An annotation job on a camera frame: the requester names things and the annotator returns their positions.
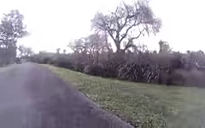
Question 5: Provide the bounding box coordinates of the small bare tree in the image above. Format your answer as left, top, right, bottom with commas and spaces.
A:
67, 33, 113, 66

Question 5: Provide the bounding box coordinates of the row of dark bushes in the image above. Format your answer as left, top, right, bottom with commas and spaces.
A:
29, 49, 205, 88

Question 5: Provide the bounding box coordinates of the large bare tree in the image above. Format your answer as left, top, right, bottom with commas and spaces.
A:
90, 0, 163, 54

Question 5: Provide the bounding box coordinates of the grass verge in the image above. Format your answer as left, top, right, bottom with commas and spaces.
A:
39, 63, 205, 128

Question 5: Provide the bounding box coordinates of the grey asphalt road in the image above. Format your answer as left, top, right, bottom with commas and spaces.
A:
0, 62, 135, 128

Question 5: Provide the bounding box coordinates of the leafy tree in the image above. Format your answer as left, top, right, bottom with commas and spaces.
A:
0, 9, 29, 51

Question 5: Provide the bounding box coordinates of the dark hedge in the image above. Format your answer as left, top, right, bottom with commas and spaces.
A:
0, 44, 18, 68

